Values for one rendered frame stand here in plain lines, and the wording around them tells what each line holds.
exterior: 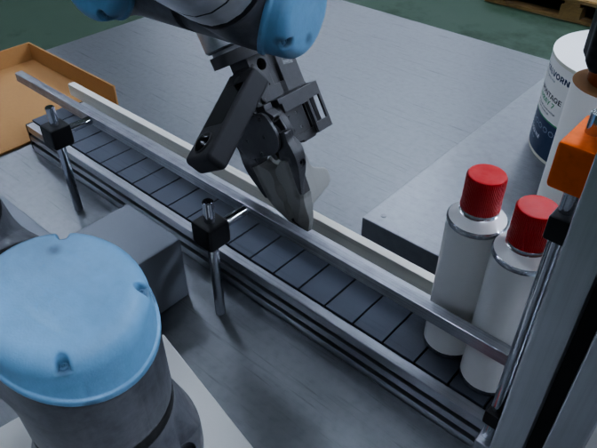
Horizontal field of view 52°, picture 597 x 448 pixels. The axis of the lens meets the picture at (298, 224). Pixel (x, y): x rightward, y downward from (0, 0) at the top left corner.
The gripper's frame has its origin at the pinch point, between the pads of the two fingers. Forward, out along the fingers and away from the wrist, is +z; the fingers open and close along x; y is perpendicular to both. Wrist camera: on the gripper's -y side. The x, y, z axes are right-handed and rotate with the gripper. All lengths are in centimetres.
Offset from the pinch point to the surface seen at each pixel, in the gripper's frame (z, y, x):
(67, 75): -28, 13, 68
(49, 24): -77, 129, 320
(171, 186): -6.8, -0.4, 22.6
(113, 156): -13.0, -1.2, 33.4
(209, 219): -5.6, -9.4, 1.3
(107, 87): -23, 13, 54
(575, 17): 37, 342, 115
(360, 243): 4.7, 3.9, -4.1
